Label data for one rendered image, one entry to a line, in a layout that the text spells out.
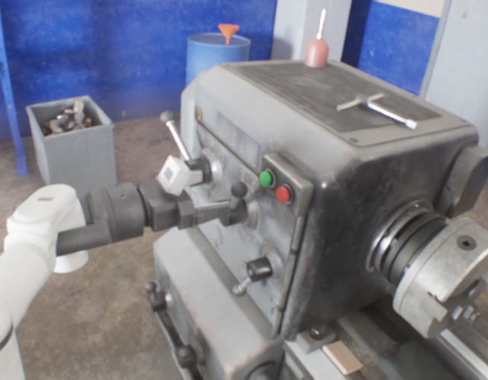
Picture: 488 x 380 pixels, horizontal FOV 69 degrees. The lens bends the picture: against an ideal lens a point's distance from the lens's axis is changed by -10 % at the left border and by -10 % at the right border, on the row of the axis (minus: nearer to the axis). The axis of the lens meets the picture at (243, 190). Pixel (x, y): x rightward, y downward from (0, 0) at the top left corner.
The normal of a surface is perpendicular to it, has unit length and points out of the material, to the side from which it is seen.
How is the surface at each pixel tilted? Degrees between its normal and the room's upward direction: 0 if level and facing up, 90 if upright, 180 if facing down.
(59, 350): 0
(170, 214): 90
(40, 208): 9
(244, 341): 32
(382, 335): 0
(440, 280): 60
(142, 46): 90
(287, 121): 45
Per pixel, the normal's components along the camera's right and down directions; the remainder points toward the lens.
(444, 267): -0.58, -0.41
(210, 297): -0.38, -0.60
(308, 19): 0.50, 0.51
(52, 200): 0.00, -0.91
